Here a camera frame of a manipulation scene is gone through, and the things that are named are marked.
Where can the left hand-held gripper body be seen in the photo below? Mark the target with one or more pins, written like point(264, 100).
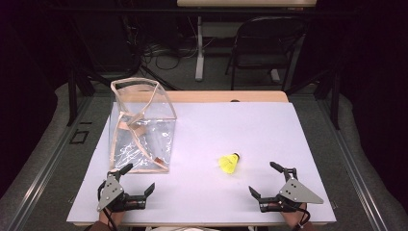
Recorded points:
point(110, 192)

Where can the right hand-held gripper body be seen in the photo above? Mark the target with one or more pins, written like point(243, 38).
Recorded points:
point(296, 192)

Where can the yellow shuttlecock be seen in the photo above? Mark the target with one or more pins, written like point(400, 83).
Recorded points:
point(228, 163)

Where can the clear bag with beige trim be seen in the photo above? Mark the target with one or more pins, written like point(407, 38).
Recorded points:
point(144, 128)

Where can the person's left hand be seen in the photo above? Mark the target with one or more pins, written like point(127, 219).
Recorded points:
point(109, 217)

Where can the person's right hand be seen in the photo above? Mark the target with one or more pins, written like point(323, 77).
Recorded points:
point(295, 217)

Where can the person's white clothing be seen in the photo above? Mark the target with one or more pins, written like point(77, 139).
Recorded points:
point(183, 228)

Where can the black metal stand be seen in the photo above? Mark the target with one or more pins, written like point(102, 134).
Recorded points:
point(72, 96)
point(335, 99)

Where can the black folding chair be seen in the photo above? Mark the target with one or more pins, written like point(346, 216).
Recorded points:
point(266, 41)

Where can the white-legged desk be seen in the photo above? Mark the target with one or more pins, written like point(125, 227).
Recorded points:
point(200, 48)

